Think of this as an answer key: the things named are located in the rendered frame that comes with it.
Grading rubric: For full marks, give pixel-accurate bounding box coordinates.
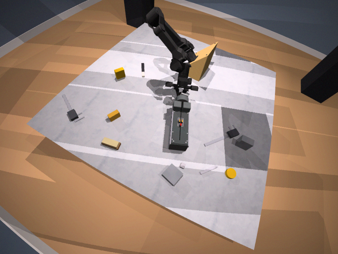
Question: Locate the yellow short cylinder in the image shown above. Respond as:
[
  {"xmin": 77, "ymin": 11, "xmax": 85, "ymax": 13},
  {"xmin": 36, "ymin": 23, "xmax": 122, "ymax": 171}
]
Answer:
[{"xmin": 225, "ymin": 168, "xmax": 236, "ymax": 179}]

